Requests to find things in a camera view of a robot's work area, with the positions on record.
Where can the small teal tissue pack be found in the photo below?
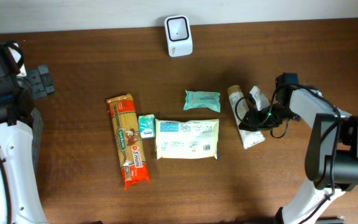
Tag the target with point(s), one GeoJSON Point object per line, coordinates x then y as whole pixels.
{"type": "Point", "coordinates": [147, 126]}

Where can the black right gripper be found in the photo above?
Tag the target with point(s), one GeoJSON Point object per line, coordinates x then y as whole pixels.
{"type": "Point", "coordinates": [257, 117]}

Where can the white barcode scanner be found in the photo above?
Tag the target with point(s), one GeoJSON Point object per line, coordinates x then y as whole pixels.
{"type": "Point", "coordinates": [178, 34]}

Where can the pale yellow snack package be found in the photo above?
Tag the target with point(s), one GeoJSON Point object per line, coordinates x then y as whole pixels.
{"type": "Point", "coordinates": [194, 139]}

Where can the orange spaghetti package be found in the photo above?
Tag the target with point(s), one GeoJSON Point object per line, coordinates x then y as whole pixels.
{"type": "Point", "coordinates": [130, 149]}

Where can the teal wet wipes pack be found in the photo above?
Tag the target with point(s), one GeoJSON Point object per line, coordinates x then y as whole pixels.
{"type": "Point", "coordinates": [202, 99]}

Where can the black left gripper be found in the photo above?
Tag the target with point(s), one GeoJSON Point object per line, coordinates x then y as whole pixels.
{"type": "Point", "coordinates": [42, 81]}

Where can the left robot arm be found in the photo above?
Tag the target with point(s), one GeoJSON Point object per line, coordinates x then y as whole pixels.
{"type": "Point", "coordinates": [21, 128]}

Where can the grey plastic mesh basket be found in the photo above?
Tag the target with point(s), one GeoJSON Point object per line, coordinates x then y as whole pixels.
{"type": "Point", "coordinates": [37, 129]}

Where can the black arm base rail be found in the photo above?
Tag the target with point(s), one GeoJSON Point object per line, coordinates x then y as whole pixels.
{"type": "Point", "coordinates": [330, 220]}

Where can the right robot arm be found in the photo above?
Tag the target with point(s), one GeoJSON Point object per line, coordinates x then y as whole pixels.
{"type": "Point", "coordinates": [331, 161]}

